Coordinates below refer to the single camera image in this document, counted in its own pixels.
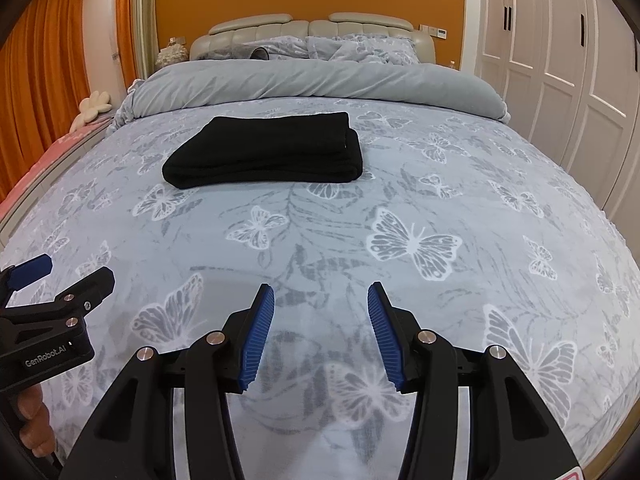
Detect printed grey pillow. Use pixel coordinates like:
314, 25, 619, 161
305, 34, 420, 66
250, 36, 311, 61

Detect white panelled bench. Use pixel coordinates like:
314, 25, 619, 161
0, 122, 121, 251

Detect white panelled wardrobe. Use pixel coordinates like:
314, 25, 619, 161
472, 0, 640, 221

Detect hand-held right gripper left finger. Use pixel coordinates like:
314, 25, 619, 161
59, 284, 276, 480

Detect orange curtain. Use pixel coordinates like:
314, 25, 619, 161
0, 0, 86, 201
116, 0, 139, 81

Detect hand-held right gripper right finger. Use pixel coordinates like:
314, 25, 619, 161
367, 282, 581, 480

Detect person's left hand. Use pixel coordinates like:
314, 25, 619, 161
14, 387, 57, 462

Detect black pants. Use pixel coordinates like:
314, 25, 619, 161
162, 111, 364, 190

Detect white flower shaped cushion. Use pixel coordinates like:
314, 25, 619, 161
79, 91, 114, 124

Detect pink mat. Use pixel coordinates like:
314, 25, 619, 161
0, 115, 113, 211

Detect grey fuzzy pillow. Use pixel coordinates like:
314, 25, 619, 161
192, 44, 271, 62

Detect beige padded headboard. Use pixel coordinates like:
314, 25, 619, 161
189, 11, 436, 66

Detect butterfly printed blanket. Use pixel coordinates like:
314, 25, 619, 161
0, 97, 640, 480

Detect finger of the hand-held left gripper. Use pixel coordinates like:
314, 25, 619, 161
0, 254, 54, 307
47, 267, 117, 322

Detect white flower decoration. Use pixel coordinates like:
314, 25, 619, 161
156, 42, 190, 68

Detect grey duvet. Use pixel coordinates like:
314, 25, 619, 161
112, 58, 511, 126

